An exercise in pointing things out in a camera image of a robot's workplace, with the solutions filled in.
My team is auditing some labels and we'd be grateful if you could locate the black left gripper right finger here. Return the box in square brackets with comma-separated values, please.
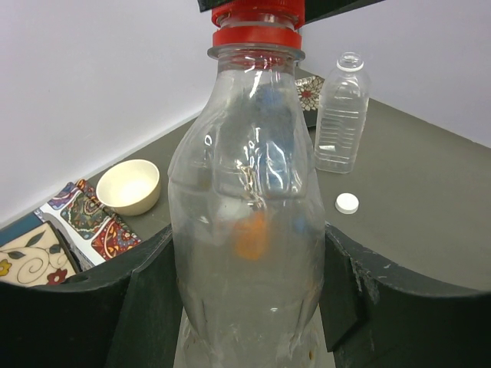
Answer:
[320, 224, 490, 367]

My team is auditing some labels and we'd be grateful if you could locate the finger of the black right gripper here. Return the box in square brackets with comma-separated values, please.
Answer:
[197, 0, 232, 12]
[305, 0, 383, 25]

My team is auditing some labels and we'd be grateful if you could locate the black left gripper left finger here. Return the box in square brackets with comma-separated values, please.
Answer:
[1, 227, 183, 367]

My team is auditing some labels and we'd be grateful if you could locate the red bottle cap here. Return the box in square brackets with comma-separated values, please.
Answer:
[211, 0, 305, 29]

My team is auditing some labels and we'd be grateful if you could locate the large clear plastic bottle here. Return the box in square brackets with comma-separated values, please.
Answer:
[315, 52, 370, 174]

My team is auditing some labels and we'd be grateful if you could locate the white bottle cap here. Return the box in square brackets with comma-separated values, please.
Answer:
[334, 192, 360, 215]

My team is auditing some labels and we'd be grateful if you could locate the small red cap bottle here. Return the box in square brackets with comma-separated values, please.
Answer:
[168, 12, 325, 367]

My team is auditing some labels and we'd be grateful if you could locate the orange juice bottle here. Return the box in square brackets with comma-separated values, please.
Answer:
[234, 211, 269, 261]

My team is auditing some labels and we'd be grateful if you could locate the blue label water bottle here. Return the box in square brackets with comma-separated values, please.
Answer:
[257, 86, 294, 198]

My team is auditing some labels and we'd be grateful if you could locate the blue bottle cap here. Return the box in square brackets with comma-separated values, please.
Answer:
[292, 216, 309, 234]

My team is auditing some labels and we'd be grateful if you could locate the dark floral square plate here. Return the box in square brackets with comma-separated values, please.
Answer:
[295, 75, 324, 128]

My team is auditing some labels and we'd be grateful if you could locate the cream floral square plate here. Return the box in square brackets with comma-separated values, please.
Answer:
[1, 222, 80, 287]

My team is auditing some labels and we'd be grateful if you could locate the blue patterned placemat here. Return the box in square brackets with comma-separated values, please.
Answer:
[1, 179, 141, 273]

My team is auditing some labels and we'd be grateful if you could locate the cream ceramic bowl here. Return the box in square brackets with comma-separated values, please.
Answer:
[96, 159, 161, 216]

